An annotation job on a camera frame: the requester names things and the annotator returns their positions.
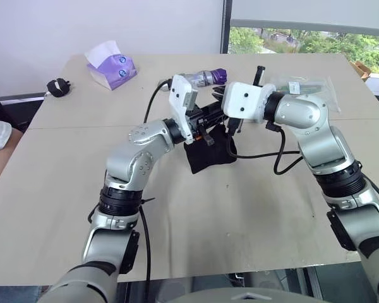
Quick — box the clear plastic bag with items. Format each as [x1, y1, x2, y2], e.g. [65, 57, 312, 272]
[270, 74, 342, 114]

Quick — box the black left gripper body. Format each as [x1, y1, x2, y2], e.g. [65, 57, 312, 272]
[186, 105, 213, 142]

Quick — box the black slim upright object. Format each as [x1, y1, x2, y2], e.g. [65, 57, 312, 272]
[254, 65, 266, 87]

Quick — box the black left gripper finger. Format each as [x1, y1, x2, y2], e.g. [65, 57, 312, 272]
[199, 125, 216, 147]
[207, 101, 227, 126]

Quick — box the grey robot torso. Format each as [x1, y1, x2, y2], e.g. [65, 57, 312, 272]
[172, 286, 308, 303]

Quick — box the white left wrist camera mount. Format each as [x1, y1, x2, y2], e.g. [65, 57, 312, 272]
[168, 74, 200, 145]

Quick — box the black power plug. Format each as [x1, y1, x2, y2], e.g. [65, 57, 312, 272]
[45, 78, 73, 99]

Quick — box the open cardboard box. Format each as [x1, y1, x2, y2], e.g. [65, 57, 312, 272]
[349, 59, 372, 80]

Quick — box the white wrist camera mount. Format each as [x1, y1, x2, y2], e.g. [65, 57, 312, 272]
[221, 81, 277, 124]
[168, 74, 200, 145]

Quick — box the dark window frame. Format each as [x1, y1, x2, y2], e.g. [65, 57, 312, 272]
[220, 0, 379, 54]

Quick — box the clear bottle with purple cap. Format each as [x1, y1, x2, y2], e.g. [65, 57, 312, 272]
[179, 68, 229, 87]

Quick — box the black drawstring pouch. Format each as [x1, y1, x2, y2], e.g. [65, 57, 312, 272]
[183, 123, 238, 175]

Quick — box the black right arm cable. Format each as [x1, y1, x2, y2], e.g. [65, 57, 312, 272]
[226, 117, 305, 175]

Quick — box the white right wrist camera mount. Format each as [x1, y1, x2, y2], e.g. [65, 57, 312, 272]
[221, 81, 277, 124]

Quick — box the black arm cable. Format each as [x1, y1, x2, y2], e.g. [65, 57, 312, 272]
[226, 117, 305, 175]
[87, 78, 172, 283]

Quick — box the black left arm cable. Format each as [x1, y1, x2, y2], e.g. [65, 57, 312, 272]
[87, 78, 172, 283]

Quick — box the purple tissue pack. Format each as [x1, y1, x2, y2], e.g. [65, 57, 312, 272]
[84, 40, 139, 93]

